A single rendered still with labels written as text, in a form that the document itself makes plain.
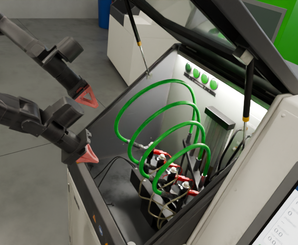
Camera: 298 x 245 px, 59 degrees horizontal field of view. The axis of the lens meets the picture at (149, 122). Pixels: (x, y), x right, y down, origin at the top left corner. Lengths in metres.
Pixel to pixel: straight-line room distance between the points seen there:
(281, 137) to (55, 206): 1.91
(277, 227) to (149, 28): 3.34
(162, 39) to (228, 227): 3.34
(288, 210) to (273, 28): 2.87
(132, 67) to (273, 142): 3.32
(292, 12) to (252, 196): 2.79
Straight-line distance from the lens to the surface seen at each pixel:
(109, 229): 1.05
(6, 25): 1.18
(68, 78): 0.86
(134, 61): 3.92
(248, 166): 0.81
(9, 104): 0.68
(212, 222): 0.92
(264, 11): 3.57
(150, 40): 3.89
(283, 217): 0.78
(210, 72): 1.14
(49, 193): 2.44
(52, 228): 2.22
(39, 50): 0.90
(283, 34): 3.43
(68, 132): 0.76
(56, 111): 0.71
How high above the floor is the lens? 1.81
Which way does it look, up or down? 33 degrees down
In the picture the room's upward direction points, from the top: 10 degrees clockwise
